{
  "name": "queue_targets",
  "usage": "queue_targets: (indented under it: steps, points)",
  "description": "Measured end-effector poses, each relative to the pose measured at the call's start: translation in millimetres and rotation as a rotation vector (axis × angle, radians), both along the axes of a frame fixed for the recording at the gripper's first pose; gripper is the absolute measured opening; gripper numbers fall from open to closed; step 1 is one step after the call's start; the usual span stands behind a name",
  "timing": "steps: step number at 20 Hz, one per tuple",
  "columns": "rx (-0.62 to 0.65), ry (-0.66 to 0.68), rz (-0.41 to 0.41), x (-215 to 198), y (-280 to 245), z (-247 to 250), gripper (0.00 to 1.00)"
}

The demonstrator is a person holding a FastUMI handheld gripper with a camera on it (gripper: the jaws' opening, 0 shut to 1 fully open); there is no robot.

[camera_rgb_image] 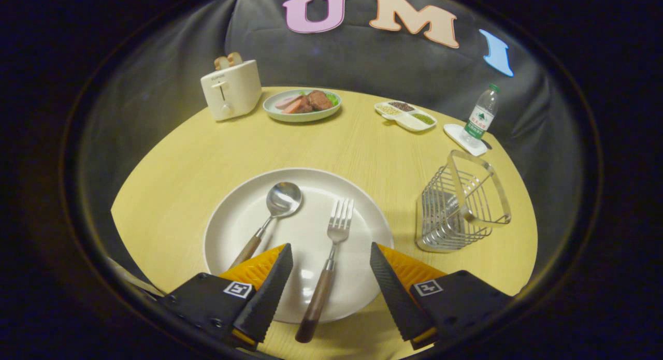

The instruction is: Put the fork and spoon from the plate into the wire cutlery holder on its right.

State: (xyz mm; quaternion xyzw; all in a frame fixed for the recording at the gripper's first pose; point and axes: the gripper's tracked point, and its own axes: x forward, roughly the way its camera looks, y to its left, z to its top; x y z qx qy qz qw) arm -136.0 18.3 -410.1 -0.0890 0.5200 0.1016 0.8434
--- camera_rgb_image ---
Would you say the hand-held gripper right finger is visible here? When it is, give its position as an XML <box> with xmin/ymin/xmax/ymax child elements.
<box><xmin>369</xmin><ymin>242</ymin><xmax>514</xmax><ymax>350</ymax></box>

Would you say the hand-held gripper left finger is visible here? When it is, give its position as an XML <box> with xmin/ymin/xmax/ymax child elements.
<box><xmin>158</xmin><ymin>243</ymin><xmax>294</xmax><ymax>350</ymax></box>

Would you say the wooden handled metal fork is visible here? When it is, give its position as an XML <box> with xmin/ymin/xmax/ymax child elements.
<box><xmin>295</xmin><ymin>198</ymin><xmax>355</xmax><ymax>343</ymax></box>

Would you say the wooden handled metal spoon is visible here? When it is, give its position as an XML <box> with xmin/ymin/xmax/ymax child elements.
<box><xmin>229</xmin><ymin>182</ymin><xmax>303</xmax><ymax>270</ymax></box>

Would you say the large white plate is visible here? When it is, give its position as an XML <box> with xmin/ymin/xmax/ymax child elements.
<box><xmin>203</xmin><ymin>167</ymin><xmax>395</xmax><ymax>324</ymax></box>

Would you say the beige cloth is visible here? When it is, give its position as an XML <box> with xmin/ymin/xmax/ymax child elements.
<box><xmin>106</xmin><ymin>256</ymin><xmax>167</xmax><ymax>298</ymax></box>

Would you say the white square coaster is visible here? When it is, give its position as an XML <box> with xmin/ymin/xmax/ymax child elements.
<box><xmin>443</xmin><ymin>123</ymin><xmax>489</xmax><ymax>157</ymax></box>

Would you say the white divided bean dish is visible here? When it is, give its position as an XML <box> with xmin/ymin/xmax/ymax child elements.
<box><xmin>374</xmin><ymin>100</ymin><xmax>438</xmax><ymax>132</ymax></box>

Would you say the pale green plate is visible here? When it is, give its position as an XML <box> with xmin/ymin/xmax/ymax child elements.
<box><xmin>263</xmin><ymin>89</ymin><xmax>342</xmax><ymax>123</ymax></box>

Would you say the red sausage slice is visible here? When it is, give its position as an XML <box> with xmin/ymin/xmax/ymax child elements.
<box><xmin>282</xmin><ymin>97</ymin><xmax>313</xmax><ymax>115</ymax></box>

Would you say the clear plastic water bottle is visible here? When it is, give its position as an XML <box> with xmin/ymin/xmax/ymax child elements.
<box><xmin>460</xmin><ymin>83</ymin><xmax>501</xmax><ymax>148</ymax></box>

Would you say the brown meat slice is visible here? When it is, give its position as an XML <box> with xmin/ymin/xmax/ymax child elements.
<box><xmin>307</xmin><ymin>90</ymin><xmax>334</xmax><ymax>111</ymax></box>

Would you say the cream toaster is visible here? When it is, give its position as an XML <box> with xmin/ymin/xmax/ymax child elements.
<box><xmin>200</xmin><ymin>60</ymin><xmax>263</xmax><ymax>122</ymax></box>

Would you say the metal wire cutlery basket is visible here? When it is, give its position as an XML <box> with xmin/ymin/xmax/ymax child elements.
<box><xmin>415</xmin><ymin>150</ymin><xmax>512</xmax><ymax>253</ymax></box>

